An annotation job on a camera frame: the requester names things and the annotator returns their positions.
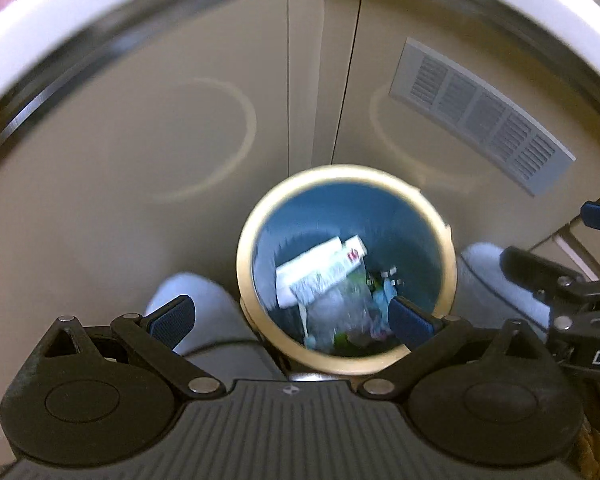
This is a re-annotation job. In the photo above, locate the person's right foot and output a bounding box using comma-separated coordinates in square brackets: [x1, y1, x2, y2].
[459, 242, 552, 328]

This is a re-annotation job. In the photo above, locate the light blue glove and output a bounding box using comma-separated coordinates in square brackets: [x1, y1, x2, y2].
[372, 280, 399, 337]

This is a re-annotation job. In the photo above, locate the blue bin with tan rim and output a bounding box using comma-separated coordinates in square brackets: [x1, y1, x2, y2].
[236, 164, 456, 376]

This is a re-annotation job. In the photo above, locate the light blue printed box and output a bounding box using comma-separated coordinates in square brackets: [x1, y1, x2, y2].
[275, 235, 369, 309]

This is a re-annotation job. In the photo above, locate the beige cabinet door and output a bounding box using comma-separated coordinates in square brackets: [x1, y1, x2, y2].
[0, 10, 326, 396]
[330, 0, 600, 281]

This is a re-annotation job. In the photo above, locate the grey cabinet vent grille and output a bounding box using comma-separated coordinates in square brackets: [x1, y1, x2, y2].
[389, 36, 577, 197]

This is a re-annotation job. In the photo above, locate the person's foot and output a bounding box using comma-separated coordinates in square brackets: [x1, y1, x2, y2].
[459, 242, 552, 328]
[145, 272, 287, 382]

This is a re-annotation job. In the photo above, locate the person's left foot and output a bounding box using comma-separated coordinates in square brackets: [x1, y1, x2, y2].
[145, 272, 287, 382]

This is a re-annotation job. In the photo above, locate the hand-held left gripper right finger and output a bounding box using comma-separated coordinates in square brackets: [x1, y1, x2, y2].
[357, 296, 544, 402]

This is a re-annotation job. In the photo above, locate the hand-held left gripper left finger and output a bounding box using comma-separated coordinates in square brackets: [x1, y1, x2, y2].
[42, 294, 226, 402]

